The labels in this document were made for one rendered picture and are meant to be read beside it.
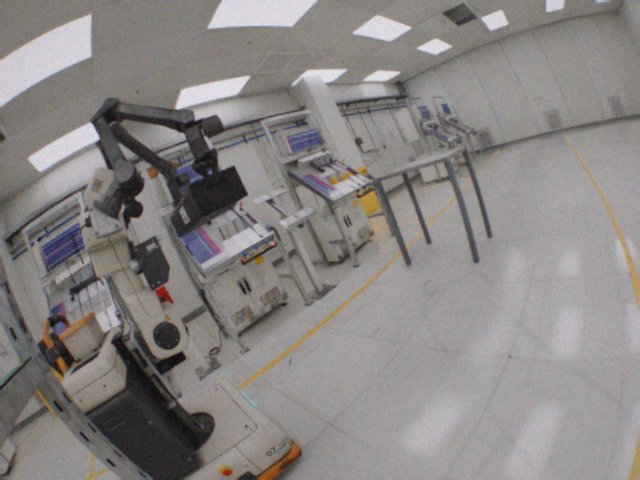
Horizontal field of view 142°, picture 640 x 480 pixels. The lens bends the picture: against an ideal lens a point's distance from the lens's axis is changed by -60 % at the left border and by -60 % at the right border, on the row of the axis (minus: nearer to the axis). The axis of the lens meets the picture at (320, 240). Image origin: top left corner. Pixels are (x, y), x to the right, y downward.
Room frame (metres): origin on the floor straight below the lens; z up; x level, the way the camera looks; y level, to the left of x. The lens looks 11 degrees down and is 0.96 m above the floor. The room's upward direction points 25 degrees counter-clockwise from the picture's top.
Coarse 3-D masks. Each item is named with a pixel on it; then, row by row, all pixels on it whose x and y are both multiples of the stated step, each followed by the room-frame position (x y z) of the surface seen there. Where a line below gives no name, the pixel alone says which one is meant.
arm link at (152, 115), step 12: (120, 108) 0.84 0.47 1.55; (132, 108) 0.84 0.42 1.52; (144, 108) 0.85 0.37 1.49; (156, 108) 0.85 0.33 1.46; (120, 120) 0.89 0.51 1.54; (132, 120) 0.86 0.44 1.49; (144, 120) 0.85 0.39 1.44; (156, 120) 0.84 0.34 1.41; (168, 120) 0.83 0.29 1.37; (180, 120) 0.83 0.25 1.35; (180, 132) 0.88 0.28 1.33
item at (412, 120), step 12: (408, 108) 5.37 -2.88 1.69; (420, 108) 5.32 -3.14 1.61; (408, 120) 5.38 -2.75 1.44; (420, 120) 5.23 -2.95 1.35; (408, 132) 5.48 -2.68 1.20; (420, 132) 5.22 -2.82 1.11; (432, 132) 5.04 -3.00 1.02; (444, 132) 5.26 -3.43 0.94; (420, 156) 5.56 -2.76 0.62; (432, 168) 5.31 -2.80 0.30; (444, 168) 5.08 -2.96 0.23; (456, 168) 5.38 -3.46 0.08
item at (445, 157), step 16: (432, 160) 1.71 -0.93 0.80; (448, 160) 1.60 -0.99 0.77; (384, 176) 2.07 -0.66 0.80; (384, 192) 2.16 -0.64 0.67; (480, 192) 1.83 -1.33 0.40; (416, 208) 2.38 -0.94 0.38; (464, 208) 1.59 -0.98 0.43; (480, 208) 1.85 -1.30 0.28; (464, 224) 1.62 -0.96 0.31; (400, 240) 2.14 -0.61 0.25
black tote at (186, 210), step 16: (224, 176) 0.86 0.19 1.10; (192, 192) 0.79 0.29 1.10; (208, 192) 0.82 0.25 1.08; (224, 192) 0.85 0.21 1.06; (240, 192) 0.88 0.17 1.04; (176, 208) 1.04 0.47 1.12; (192, 208) 0.85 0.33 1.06; (208, 208) 0.81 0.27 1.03; (224, 208) 0.93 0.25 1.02; (176, 224) 1.17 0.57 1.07; (192, 224) 0.93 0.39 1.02
